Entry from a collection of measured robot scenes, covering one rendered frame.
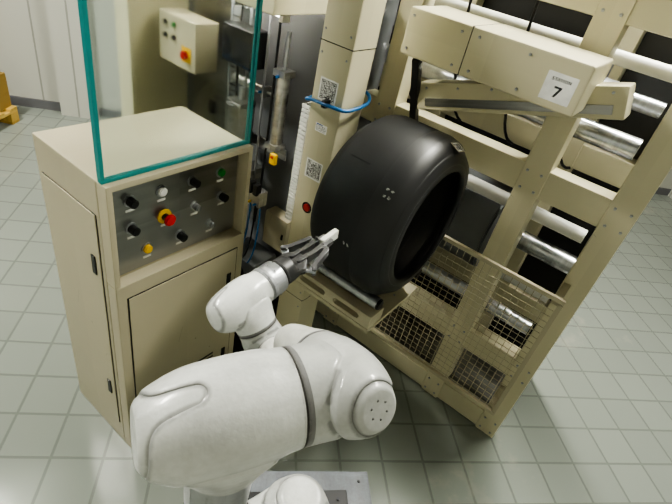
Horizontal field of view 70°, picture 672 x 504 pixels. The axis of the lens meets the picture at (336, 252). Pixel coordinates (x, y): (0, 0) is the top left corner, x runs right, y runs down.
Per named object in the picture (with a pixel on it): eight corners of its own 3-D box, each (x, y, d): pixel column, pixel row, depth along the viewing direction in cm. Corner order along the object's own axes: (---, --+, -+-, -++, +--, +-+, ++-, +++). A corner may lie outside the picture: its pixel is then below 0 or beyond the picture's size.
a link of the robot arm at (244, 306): (240, 268, 122) (262, 311, 126) (191, 301, 113) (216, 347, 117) (264, 267, 114) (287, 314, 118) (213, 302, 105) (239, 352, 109)
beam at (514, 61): (397, 53, 164) (410, 5, 156) (432, 48, 182) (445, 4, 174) (570, 119, 139) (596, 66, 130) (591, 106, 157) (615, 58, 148)
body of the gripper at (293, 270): (290, 272, 119) (315, 255, 125) (266, 255, 123) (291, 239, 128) (289, 293, 124) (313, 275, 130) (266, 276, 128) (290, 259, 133)
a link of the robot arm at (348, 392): (350, 315, 75) (267, 331, 69) (417, 350, 59) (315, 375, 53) (354, 394, 77) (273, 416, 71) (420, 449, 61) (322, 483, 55)
